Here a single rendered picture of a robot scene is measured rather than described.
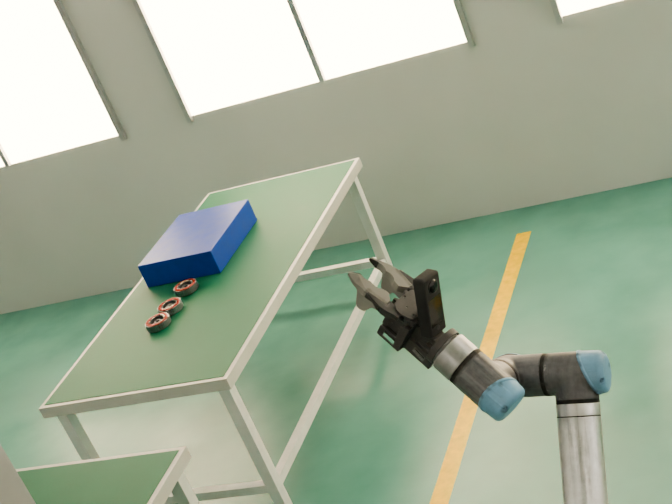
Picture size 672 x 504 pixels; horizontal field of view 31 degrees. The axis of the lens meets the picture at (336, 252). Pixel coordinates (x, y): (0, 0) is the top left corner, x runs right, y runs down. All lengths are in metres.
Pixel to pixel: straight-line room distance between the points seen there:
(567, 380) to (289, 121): 4.92
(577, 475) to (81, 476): 2.69
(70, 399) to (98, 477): 0.71
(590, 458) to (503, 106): 4.56
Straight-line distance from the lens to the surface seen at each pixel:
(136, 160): 7.42
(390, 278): 2.17
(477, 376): 2.08
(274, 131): 6.97
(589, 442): 2.13
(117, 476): 4.41
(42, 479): 4.65
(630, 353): 5.29
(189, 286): 5.46
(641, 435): 4.82
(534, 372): 2.15
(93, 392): 5.05
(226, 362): 4.76
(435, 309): 2.10
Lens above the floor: 2.84
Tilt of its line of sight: 23 degrees down
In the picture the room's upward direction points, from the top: 23 degrees counter-clockwise
